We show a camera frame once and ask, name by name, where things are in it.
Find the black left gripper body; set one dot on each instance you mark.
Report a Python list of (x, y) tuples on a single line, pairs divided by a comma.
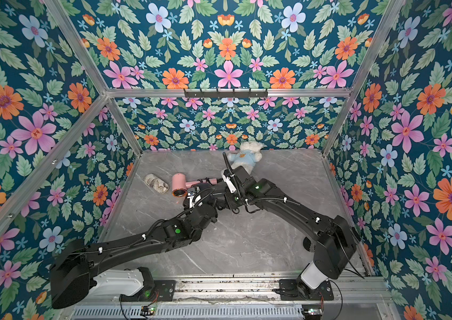
[(214, 215)]

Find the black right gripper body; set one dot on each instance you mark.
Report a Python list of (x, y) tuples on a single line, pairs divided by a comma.
[(234, 176)]

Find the black boxy hair dryer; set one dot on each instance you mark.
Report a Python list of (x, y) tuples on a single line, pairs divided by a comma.
[(207, 195)]

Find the pink hair dryer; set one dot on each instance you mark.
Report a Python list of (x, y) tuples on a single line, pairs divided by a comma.
[(180, 185)]

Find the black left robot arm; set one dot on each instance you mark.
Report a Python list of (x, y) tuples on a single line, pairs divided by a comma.
[(74, 272)]

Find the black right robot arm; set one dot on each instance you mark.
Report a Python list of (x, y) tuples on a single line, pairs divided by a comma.
[(335, 240)]

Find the white teddy bear blue shirt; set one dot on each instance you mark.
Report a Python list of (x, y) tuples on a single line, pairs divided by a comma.
[(247, 157)]

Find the striped black white sock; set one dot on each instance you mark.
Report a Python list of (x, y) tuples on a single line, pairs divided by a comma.
[(309, 245)]

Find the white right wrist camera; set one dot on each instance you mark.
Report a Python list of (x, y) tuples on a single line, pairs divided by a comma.
[(232, 188)]

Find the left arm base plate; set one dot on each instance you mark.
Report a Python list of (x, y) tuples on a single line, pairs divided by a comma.
[(162, 291)]

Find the black hook rail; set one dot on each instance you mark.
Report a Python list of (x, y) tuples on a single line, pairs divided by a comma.
[(226, 93)]

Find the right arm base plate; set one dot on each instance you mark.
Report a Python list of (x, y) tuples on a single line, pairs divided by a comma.
[(294, 290)]

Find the aluminium front rail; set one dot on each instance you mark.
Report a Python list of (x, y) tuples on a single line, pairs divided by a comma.
[(348, 288)]

